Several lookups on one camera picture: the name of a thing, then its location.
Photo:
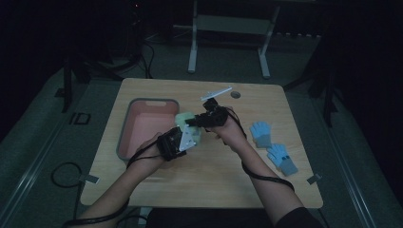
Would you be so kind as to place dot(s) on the black rectangular floor frame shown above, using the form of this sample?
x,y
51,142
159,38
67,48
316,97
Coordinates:
x,y
71,118

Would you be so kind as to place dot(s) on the person's dark clothing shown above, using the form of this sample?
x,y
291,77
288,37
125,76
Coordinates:
x,y
209,218

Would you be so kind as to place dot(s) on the pink plastic bin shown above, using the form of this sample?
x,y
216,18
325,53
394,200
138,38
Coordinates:
x,y
142,126

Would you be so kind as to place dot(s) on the green fuzzy glove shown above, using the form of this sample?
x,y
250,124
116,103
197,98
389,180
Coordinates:
x,y
183,119

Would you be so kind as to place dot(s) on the person's right hand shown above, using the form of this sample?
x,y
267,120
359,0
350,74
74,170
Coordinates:
x,y
231,133

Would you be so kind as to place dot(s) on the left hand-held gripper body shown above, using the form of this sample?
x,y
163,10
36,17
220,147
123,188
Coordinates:
x,y
171,144

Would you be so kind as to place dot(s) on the white metal desk frame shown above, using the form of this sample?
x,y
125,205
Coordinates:
x,y
233,24

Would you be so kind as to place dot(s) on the metal floor rail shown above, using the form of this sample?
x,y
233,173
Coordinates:
x,y
31,177
351,180

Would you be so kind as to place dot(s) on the person's left hand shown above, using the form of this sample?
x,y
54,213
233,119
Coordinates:
x,y
149,152

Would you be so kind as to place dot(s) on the grey tab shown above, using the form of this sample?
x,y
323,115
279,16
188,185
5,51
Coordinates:
x,y
313,179
90,179

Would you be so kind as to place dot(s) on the blue and grey glove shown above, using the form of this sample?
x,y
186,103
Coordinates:
x,y
261,133
280,158

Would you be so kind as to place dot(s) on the black tripod stand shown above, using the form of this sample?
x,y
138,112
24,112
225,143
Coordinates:
x,y
67,85
329,95

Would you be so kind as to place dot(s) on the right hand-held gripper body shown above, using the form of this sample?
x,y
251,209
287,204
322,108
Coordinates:
x,y
217,115

